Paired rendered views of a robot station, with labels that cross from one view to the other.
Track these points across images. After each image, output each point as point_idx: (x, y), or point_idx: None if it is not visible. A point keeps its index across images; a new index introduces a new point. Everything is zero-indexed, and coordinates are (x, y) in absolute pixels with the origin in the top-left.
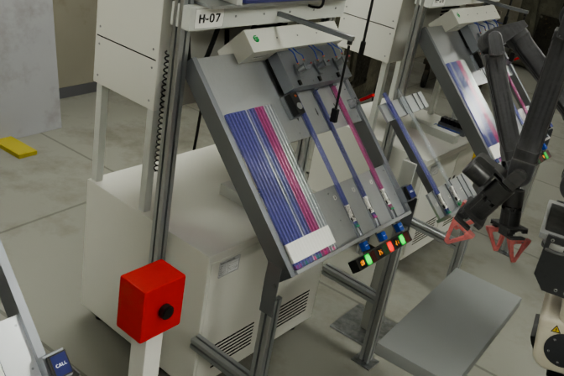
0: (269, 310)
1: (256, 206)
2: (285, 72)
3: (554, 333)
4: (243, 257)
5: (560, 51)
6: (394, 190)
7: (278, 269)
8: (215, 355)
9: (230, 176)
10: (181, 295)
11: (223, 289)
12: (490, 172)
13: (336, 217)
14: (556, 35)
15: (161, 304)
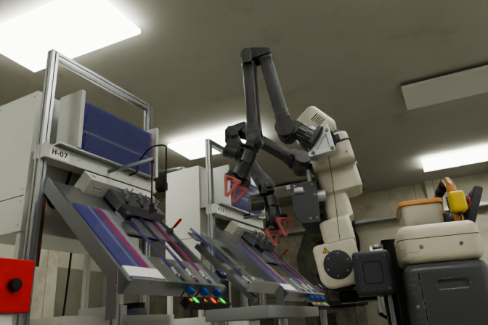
0: (112, 312)
1: (96, 243)
2: (116, 196)
3: (325, 254)
4: None
5: (247, 71)
6: (209, 276)
7: (115, 270)
8: None
9: (76, 236)
10: (30, 280)
11: None
12: (237, 146)
13: (165, 271)
14: (242, 61)
15: (11, 277)
